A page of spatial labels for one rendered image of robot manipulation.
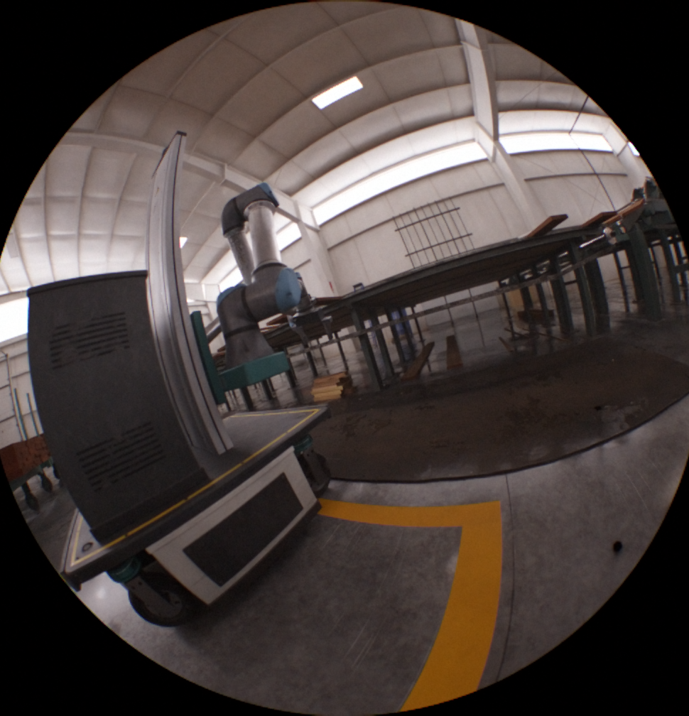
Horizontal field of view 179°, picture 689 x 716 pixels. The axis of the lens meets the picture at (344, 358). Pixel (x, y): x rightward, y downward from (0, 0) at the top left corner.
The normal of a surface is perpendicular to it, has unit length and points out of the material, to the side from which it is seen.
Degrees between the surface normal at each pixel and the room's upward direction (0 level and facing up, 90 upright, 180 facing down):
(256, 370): 90
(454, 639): 0
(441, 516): 0
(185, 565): 90
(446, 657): 0
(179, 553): 90
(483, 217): 89
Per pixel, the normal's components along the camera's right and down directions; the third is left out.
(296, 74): 0.25, 0.97
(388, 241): -0.44, 0.18
